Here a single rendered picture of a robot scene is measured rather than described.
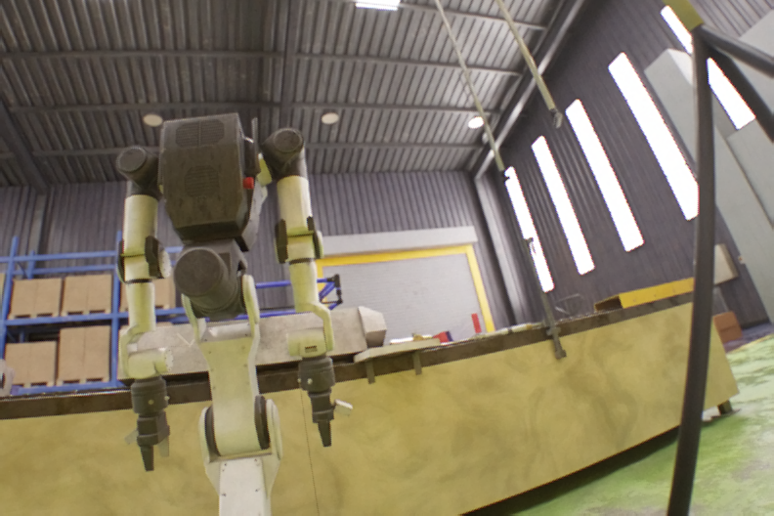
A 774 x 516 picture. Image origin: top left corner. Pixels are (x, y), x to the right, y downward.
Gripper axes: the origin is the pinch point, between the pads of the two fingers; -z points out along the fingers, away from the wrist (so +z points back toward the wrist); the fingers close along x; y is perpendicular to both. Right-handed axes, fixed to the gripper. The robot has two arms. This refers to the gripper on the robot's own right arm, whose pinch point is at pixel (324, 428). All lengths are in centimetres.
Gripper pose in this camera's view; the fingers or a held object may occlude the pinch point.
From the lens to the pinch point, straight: 117.2
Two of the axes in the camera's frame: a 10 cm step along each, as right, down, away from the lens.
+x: -1.4, 2.4, 9.6
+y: -9.8, 1.2, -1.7
